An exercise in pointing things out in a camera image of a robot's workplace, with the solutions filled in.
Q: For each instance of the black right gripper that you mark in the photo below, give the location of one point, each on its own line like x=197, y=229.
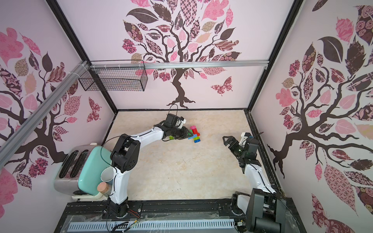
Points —
x=235, y=145

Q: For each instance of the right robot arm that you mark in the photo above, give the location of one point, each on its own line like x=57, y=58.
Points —
x=265, y=211

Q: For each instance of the tall red lego brick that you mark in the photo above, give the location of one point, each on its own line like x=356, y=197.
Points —
x=195, y=132

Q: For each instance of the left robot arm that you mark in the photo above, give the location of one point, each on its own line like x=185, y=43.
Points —
x=125, y=156

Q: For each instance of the aluminium frame bar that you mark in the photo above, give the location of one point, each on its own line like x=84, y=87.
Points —
x=10, y=147
x=183, y=65

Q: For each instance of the white slotted cable duct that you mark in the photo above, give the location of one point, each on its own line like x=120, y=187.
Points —
x=150, y=226

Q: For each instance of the long blue lego brick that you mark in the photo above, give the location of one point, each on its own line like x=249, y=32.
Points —
x=192, y=137

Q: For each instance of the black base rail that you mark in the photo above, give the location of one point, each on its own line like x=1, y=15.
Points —
x=172, y=210

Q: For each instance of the black wire basket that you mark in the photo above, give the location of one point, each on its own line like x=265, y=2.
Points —
x=115, y=75

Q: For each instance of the cork lid jar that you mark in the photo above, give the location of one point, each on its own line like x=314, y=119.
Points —
x=105, y=188

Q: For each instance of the blue mug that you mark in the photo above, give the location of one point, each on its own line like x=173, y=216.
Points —
x=108, y=175

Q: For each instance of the aluminium frame bar back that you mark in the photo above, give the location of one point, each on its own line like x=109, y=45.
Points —
x=183, y=65

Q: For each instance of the mint green toaster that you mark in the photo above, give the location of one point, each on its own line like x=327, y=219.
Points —
x=80, y=173

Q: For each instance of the aluminium frame bar left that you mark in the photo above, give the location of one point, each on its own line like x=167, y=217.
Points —
x=10, y=147

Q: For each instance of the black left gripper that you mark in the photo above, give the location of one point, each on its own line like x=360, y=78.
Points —
x=184, y=134

